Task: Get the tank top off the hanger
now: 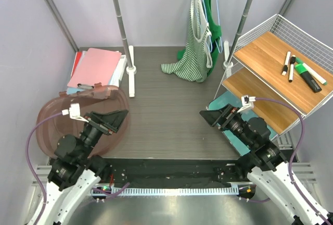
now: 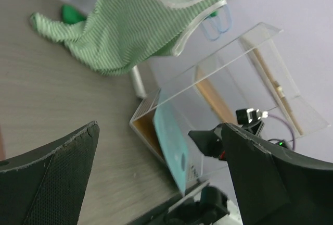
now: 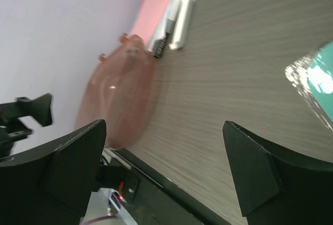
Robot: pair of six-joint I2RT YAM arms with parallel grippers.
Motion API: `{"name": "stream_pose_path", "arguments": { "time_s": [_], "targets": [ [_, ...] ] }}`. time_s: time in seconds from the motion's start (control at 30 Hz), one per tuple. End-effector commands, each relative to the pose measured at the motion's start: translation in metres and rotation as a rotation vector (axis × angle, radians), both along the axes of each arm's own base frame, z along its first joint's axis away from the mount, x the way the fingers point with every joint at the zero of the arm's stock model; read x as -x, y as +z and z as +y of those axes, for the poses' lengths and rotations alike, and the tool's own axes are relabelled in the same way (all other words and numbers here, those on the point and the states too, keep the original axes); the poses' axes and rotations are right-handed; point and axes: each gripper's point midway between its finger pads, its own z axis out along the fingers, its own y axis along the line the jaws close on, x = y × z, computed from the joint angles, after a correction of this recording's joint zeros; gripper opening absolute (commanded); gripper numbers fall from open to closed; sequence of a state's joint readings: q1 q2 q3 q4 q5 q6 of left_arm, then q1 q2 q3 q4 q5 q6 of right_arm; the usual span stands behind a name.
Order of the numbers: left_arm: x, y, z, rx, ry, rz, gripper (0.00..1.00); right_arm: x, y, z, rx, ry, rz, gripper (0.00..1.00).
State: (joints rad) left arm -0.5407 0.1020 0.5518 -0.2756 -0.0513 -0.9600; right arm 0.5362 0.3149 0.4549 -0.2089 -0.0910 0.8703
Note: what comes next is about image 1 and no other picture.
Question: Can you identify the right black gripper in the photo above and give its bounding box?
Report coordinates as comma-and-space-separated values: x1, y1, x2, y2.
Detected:
199, 103, 254, 148

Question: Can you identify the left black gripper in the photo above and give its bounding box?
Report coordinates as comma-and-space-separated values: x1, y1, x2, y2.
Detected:
78, 108, 128, 160

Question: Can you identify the green white striped tank top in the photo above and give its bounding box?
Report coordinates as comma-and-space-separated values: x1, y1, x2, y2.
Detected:
161, 0, 213, 83

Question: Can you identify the light blue wire hanger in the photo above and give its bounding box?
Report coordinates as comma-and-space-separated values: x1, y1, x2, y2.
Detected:
201, 0, 223, 54

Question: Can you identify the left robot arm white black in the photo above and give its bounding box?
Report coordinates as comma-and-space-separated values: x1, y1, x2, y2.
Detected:
25, 109, 128, 224

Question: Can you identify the teal cutting mat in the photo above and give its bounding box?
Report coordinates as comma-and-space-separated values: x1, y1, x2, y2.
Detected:
200, 91, 277, 156

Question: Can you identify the grey white clothes rack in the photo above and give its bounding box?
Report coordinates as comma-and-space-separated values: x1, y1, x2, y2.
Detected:
107, 0, 262, 97

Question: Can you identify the stack of papers folders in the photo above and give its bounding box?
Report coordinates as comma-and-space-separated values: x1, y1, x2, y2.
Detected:
66, 51, 127, 95

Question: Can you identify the brown translucent plastic basin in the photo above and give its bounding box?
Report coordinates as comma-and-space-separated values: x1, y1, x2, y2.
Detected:
35, 85, 130, 158

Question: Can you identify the small white black marker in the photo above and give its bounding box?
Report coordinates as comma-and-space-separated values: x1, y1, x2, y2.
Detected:
288, 64, 294, 83

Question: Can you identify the green black highlighter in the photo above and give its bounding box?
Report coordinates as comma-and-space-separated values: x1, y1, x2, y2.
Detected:
294, 64, 322, 93

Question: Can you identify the white green capped marker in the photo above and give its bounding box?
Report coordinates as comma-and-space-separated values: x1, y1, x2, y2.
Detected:
302, 63, 328, 85

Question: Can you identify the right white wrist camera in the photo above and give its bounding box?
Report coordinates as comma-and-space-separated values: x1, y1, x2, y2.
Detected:
237, 95, 256, 113

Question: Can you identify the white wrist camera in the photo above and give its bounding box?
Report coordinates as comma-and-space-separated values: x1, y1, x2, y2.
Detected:
237, 95, 256, 113
61, 103, 87, 122

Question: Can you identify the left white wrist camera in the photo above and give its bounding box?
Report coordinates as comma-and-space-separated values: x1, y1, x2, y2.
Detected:
61, 103, 87, 122

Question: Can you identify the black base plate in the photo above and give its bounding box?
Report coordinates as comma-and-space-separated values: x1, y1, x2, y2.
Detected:
49, 157, 261, 188

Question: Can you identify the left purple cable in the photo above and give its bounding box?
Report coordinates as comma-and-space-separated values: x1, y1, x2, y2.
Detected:
27, 112, 131, 225

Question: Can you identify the white wire wooden shelf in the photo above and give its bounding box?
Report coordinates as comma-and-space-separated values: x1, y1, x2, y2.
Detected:
213, 13, 333, 135

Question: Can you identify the white slotted cable duct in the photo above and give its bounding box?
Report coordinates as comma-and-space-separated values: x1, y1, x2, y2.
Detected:
91, 186, 239, 197

